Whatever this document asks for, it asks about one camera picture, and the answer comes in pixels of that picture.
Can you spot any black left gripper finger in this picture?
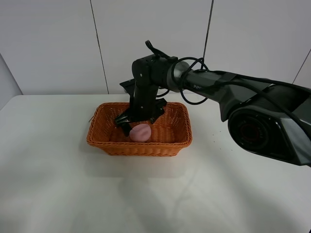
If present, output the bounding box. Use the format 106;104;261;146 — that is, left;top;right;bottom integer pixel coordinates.
121;122;132;136

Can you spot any orange wicker basket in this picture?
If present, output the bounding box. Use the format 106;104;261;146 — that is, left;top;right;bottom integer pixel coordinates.
86;102;192;156

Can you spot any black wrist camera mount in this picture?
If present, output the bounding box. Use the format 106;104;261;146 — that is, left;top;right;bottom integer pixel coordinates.
120;79;135;96

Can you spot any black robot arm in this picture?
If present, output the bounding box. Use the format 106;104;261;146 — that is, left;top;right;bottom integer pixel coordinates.
115;54;311;166

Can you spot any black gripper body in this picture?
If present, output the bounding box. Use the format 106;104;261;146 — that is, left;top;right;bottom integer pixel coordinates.
115;83;167;126

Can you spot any pink peach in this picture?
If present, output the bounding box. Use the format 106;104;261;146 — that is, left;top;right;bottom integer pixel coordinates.
129;124;152;142

